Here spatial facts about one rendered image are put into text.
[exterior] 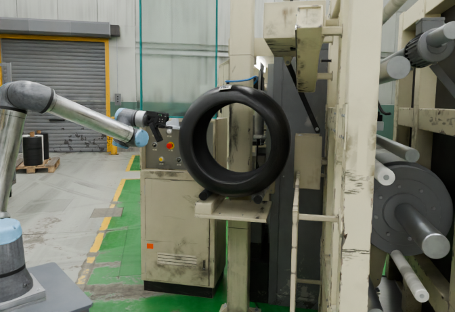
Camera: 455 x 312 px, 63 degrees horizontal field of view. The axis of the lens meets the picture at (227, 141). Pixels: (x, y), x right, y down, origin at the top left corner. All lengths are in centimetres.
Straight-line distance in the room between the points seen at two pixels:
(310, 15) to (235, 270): 157
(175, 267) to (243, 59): 153
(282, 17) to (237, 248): 140
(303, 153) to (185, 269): 125
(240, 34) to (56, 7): 950
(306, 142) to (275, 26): 77
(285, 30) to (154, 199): 161
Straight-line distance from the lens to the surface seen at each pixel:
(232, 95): 184
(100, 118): 185
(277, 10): 161
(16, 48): 1154
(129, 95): 1086
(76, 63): 1117
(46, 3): 1156
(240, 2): 229
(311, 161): 213
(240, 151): 223
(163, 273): 288
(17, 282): 171
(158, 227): 277
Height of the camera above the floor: 137
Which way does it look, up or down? 6 degrees down
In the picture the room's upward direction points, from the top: 1 degrees clockwise
